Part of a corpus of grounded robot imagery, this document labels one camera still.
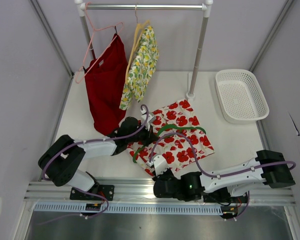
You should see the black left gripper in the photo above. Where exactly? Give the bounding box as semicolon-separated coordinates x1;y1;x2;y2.
126;121;158;147

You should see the green hanger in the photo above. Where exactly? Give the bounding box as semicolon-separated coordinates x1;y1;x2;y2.
132;124;206;164

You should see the red poppy print skirt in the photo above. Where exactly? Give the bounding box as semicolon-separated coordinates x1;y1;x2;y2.
127;99;215;177

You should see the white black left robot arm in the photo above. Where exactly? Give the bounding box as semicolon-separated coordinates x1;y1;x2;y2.
38;115;158;200

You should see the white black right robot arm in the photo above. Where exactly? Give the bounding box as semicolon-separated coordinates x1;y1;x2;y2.
153;150;296;203

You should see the pink hanger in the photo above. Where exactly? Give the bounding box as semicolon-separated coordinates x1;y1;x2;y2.
75;1;124;84

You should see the yellow hanger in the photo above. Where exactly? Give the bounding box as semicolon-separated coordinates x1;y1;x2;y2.
125;4;150;83

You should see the red dress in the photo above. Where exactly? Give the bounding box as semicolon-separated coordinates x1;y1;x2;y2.
84;34;128;135

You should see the lemon print garment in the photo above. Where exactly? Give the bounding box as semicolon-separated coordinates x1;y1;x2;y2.
119;24;159;111

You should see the white plastic basket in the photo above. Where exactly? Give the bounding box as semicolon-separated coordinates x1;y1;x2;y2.
215;69;270;124

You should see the metal clothes rack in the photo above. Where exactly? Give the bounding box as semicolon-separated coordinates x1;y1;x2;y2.
88;0;214;100

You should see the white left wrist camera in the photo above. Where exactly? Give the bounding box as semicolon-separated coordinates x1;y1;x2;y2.
141;109;156;131

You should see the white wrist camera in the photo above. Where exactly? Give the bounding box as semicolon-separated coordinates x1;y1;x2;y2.
147;154;170;176
141;109;156;131

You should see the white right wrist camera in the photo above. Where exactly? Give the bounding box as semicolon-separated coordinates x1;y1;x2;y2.
147;154;170;176

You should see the slotted cable duct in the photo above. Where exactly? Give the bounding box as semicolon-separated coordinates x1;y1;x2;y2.
34;202;223;216

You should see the aluminium rail base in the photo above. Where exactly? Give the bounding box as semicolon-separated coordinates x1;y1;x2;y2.
24;177;296;207

